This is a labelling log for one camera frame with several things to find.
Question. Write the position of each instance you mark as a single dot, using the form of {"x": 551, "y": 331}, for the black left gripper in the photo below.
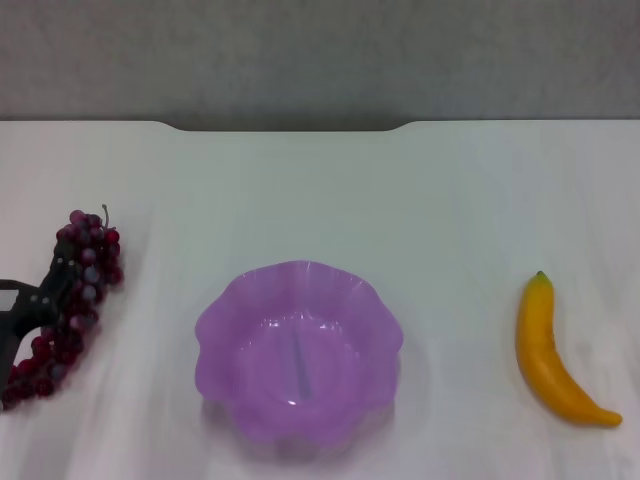
{"x": 9, "y": 350}

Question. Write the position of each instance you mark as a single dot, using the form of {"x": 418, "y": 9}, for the purple wavy plastic bowl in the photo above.
{"x": 300, "y": 350}

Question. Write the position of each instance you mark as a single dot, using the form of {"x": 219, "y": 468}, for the yellow banana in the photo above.
{"x": 537, "y": 340}

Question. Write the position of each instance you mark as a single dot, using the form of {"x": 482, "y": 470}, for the dark red grape bunch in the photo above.
{"x": 91, "y": 235}

